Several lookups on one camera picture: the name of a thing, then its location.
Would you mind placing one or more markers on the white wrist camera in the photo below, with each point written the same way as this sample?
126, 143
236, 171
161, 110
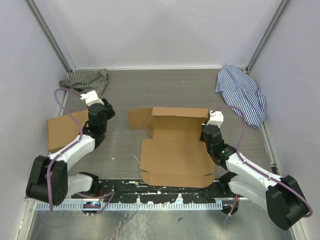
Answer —
216, 118
91, 98

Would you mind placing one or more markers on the blue white striped cloth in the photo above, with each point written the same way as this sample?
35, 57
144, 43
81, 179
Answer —
240, 90

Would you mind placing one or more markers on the left aluminium frame post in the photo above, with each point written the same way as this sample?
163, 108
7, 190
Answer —
47, 24

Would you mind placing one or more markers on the black white striped cloth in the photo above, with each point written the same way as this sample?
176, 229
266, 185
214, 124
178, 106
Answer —
86, 81

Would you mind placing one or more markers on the brown cardboard box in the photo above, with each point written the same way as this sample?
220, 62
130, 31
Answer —
174, 155
62, 130

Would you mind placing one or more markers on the aluminium frame post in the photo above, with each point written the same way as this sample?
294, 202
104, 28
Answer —
281, 9
47, 24

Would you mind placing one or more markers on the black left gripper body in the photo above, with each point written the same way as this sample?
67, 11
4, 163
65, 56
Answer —
110, 112

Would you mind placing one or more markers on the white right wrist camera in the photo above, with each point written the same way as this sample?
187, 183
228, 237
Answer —
216, 118

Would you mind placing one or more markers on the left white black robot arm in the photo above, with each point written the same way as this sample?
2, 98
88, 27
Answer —
49, 181

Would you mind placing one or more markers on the aluminium front rail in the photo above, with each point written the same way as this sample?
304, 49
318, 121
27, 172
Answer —
75, 200

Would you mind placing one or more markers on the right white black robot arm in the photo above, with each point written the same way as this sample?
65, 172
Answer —
281, 197

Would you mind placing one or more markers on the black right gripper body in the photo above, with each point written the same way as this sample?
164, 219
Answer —
202, 136

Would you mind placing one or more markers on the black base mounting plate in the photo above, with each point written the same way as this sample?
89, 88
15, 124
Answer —
131, 191

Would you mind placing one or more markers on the right aluminium frame post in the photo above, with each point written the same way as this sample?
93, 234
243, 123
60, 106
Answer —
281, 9

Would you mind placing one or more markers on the white slotted cable duct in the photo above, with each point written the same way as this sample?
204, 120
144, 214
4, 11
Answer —
178, 205

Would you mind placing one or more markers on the folded brown cardboard box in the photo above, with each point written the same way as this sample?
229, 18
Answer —
62, 130

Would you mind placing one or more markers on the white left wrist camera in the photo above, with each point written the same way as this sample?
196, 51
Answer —
91, 98

